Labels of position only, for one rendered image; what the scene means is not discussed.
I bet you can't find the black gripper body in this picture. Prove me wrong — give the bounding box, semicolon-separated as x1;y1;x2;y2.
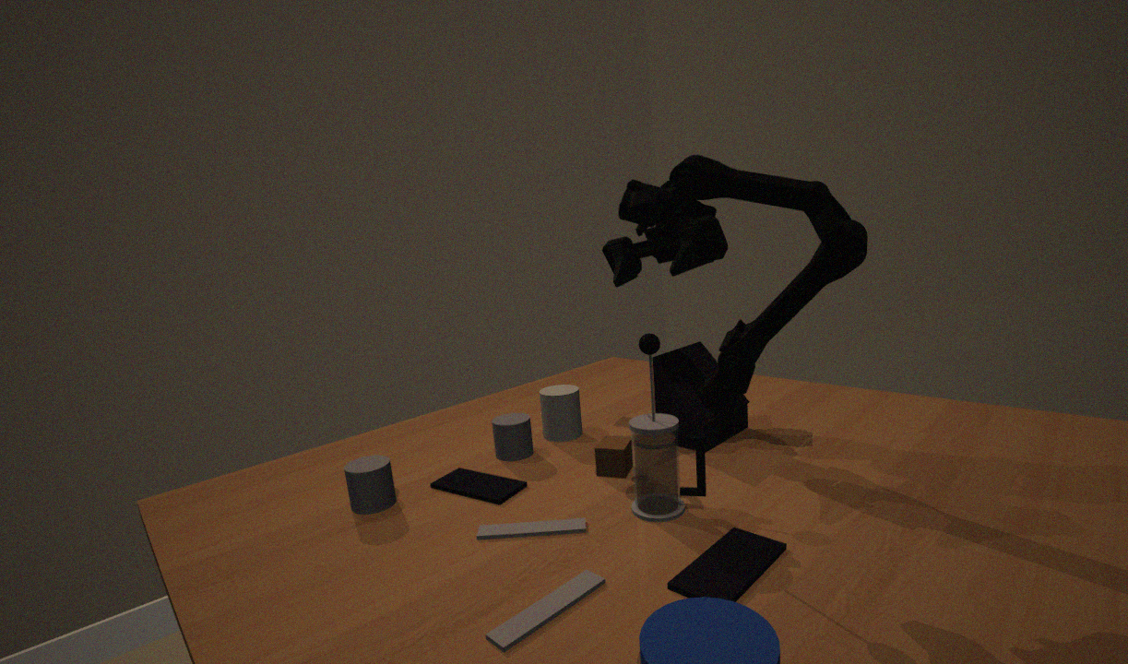
602;209;728;274

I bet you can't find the glass french press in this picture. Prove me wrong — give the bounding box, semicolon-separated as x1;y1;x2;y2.
629;334;706;523

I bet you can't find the brown cube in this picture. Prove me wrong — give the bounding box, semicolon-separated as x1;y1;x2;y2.
594;437;633;479

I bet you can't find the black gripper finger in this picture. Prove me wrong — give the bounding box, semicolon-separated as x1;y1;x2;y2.
608;244;638;287
670;225;715;276

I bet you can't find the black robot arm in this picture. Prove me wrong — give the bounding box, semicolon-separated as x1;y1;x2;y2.
619;154;869;413

